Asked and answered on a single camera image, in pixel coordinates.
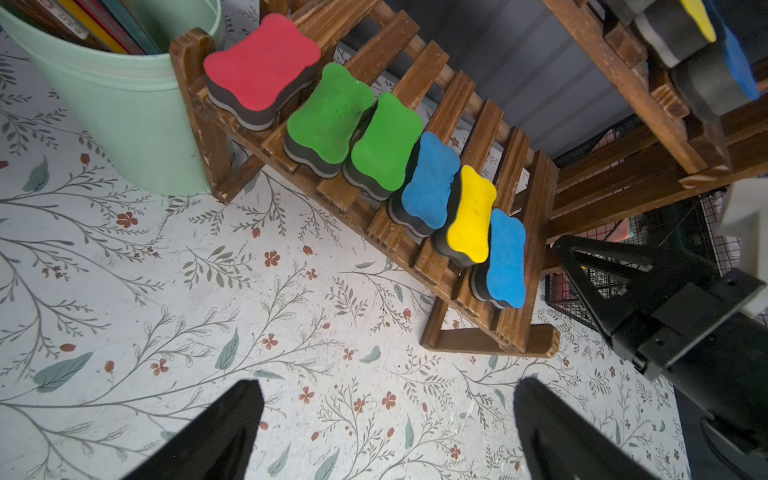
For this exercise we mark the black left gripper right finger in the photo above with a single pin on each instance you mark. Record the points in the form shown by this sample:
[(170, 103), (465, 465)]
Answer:
[(558, 443)]

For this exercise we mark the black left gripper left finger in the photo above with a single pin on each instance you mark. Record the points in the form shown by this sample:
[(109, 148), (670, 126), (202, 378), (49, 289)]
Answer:
[(215, 445)]

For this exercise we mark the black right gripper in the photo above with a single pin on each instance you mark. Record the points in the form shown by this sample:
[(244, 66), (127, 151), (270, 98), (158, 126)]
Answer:
[(671, 314)]

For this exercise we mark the wooden two-tier shelf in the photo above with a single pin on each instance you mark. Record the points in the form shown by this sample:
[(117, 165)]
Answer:
[(382, 48)]

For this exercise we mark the blue eraser shelf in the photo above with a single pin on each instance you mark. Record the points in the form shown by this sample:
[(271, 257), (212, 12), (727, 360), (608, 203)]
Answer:
[(500, 279), (717, 79), (421, 204)]

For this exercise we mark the yellow eraser shelf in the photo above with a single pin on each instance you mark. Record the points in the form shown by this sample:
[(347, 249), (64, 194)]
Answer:
[(464, 237), (676, 29)]

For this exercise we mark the yellow eraser bottom shelf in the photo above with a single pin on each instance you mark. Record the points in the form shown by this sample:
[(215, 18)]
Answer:
[(464, 237)]

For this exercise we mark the green eraser shelf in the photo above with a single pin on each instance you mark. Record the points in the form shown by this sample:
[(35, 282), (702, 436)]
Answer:
[(378, 159), (319, 133)]

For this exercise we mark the red eraser bottom shelf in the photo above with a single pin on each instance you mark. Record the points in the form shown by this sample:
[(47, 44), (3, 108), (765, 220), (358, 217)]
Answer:
[(254, 78)]

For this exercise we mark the green pencil cup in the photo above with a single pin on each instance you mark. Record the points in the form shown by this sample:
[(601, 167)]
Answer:
[(131, 105)]

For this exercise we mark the pencils in cup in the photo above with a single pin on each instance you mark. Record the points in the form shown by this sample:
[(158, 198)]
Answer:
[(108, 26)]

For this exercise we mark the black wire desk organizer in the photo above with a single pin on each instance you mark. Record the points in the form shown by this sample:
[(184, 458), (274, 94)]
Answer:
[(660, 240)]

